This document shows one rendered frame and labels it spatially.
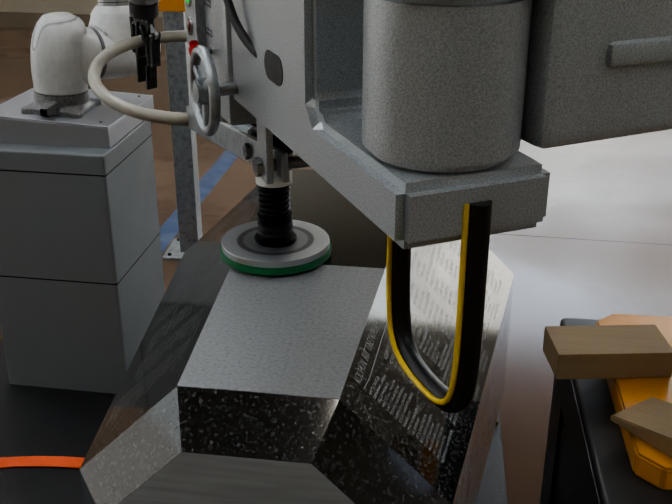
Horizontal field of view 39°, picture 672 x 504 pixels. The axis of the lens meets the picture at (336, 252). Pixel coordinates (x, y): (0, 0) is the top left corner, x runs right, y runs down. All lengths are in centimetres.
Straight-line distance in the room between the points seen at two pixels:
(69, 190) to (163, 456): 146
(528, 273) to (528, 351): 62
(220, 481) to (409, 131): 64
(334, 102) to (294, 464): 52
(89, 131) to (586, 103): 187
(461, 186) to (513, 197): 7
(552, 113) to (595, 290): 269
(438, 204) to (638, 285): 285
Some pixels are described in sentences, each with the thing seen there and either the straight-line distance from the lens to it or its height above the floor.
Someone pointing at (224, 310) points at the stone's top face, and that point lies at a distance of 168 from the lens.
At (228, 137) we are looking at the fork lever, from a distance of 187.
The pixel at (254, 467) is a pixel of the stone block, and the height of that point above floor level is 79.
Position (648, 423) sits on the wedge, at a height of 80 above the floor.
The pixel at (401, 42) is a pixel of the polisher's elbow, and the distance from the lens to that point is 105.
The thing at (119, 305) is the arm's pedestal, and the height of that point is 33.
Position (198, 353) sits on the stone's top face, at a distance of 156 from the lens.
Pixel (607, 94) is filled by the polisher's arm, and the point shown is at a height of 136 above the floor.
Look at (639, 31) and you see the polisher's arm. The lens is 117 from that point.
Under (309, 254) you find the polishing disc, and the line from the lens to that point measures 180.
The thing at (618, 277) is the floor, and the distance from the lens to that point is 392.
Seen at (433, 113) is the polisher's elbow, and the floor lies 136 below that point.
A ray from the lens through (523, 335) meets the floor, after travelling 341.
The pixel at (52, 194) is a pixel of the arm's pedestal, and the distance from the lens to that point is 283.
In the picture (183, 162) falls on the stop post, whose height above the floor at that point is 40.
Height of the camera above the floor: 165
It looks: 25 degrees down
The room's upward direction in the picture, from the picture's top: straight up
